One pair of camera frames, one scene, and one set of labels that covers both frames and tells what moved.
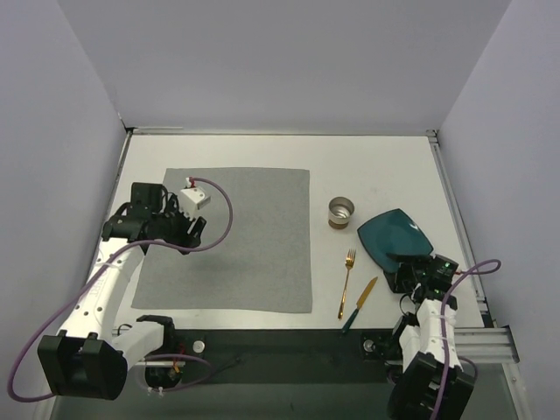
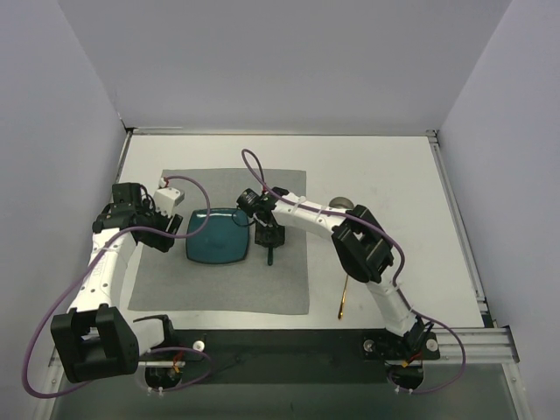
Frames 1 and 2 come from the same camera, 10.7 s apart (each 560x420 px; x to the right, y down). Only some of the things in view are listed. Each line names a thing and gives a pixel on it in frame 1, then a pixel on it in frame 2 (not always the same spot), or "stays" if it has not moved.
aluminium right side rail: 486,313 stays
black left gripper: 189,232 stays
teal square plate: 394,232 to 225,239
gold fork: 350,258 stays
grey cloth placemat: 262,263 stays
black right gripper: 402,271 to 269,236
